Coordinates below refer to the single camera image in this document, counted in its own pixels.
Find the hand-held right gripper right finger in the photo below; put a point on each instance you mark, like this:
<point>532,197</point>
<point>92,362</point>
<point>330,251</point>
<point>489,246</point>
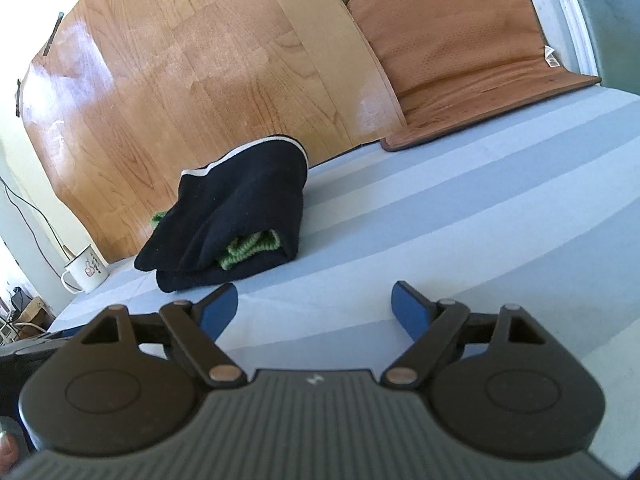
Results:
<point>411,312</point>

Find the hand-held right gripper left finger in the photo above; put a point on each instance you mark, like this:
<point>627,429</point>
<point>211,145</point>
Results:
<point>219,312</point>

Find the black knit sweater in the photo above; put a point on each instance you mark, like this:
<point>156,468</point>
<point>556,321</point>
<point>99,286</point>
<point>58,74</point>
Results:
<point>230,220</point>

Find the person's left hand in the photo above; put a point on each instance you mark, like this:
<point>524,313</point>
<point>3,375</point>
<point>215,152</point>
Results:
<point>7,455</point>

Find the cardboard box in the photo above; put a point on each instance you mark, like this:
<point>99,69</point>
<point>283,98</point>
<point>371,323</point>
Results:
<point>36,312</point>

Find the blue white striped sheet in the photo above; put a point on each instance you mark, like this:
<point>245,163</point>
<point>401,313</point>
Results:
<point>450,210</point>

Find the white enamel mug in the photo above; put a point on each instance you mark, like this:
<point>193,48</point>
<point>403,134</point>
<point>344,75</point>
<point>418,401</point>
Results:
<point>86,270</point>

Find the spoon in mug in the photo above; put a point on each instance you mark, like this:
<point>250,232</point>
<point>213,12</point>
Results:
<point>67,250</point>

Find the wood pattern board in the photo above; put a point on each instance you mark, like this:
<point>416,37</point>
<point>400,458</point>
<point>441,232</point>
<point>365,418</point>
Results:
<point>200,85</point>

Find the brown seat cushion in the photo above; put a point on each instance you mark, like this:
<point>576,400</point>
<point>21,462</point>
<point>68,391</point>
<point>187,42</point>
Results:
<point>470,50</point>

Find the white cushion label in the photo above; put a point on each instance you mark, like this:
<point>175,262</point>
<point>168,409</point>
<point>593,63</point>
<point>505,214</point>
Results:
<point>551,56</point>

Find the white door frame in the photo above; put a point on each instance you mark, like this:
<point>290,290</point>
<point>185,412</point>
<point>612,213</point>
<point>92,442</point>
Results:
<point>570,10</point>

